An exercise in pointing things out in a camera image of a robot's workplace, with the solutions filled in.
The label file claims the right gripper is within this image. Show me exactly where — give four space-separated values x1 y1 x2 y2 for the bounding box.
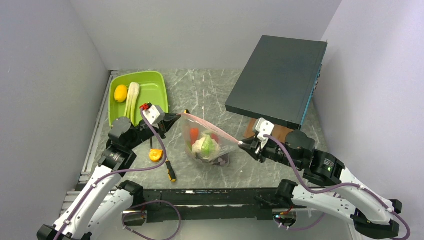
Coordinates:
238 133 302 170

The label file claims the orange carrot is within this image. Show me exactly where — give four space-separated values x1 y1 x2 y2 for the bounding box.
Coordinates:
189 127 199 144

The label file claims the dark red onion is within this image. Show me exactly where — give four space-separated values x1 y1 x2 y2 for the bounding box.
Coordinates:
212 154 230 167

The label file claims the red tomato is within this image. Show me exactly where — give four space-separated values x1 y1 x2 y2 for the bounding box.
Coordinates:
210 133 220 144

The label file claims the clear zip top bag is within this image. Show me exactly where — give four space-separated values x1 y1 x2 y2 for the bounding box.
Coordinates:
180 113 239 167

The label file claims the white cauliflower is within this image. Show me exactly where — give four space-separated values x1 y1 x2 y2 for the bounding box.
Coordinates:
191 135 220 160

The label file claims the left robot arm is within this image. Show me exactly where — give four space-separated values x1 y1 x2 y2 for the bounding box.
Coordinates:
36 109 181 240

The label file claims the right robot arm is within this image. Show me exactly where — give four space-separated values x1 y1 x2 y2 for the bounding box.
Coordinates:
238 130 405 240

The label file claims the wooden block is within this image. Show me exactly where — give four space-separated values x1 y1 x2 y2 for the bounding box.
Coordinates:
243 118 294 143

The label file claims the green plastic tray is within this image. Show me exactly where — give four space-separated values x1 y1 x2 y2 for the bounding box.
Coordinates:
108 71 169 126

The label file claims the orange tape measure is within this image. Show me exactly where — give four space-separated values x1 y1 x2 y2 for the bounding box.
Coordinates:
148 148 164 163

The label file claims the celery stalk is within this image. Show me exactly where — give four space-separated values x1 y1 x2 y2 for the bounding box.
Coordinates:
124 82 140 126

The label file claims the yellow lemon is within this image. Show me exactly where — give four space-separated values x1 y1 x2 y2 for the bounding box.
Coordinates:
113 84 128 103

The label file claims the dark grey box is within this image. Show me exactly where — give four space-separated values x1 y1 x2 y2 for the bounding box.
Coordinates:
225 35 328 130

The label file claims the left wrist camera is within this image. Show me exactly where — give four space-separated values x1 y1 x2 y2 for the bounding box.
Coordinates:
139 102 165 128

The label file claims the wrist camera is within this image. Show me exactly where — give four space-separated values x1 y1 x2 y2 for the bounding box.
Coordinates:
139 102 165 128
252 117 275 150

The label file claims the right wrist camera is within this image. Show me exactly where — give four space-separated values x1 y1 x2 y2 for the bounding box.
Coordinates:
252 117 275 150

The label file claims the aluminium frame rail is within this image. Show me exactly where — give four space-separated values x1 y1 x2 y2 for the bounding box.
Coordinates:
75 70 118 191

